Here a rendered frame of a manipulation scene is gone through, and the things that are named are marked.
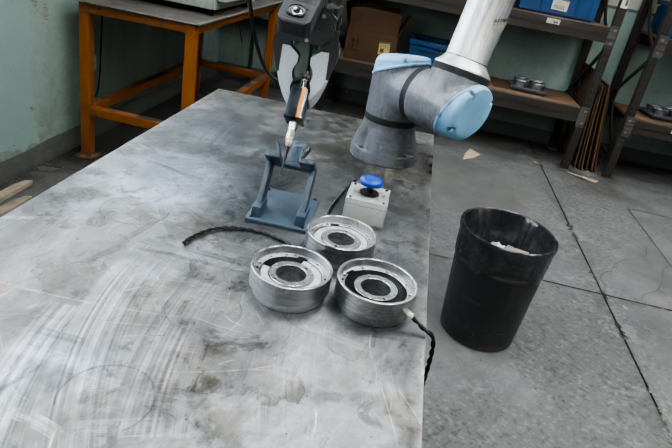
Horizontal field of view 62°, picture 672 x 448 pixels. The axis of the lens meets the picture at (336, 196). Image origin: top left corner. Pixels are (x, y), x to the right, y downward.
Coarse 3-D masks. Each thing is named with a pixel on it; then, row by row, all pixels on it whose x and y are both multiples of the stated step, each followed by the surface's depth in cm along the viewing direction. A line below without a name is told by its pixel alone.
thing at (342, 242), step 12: (324, 216) 86; (336, 216) 87; (312, 228) 84; (348, 228) 87; (360, 228) 87; (312, 240) 80; (324, 240) 82; (336, 240) 86; (348, 240) 85; (372, 240) 84; (324, 252) 79; (336, 252) 78; (348, 252) 78; (360, 252) 79; (372, 252) 81; (336, 264) 79
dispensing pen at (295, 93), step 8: (304, 72) 86; (304, 80) 86; (296, 88) 84; (296, 96) 83; (288, 104) 83; (296, 104) 83; (288, 112) 83; (296, 112) 83; (288, 120) 85; (296, 120) 85; (288, 128) 84; (296, 128) 85; (288, 136) 84; (288, 144) 84
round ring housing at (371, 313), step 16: (384, 272) 77; (400, 272) 76; (336, 288) 72; (368, 288) 75; (384, 288) 75; (416, 288) 72; (352, 304) 69; (368, 304) 68; (384, 304) 68; (400, 304) 68; (368, 320) 70; (384, 320) 69; (400, 320) 71
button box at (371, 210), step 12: (348, 192) 95; (360, 192) 95; (384, 192) 97; (348, 204) 93; (360, 204) 93; (372, 204) 93; (384, 204) 93; (348, 216) 94; (360, 216) 94; (372, 216) 94; (384, 216) 93
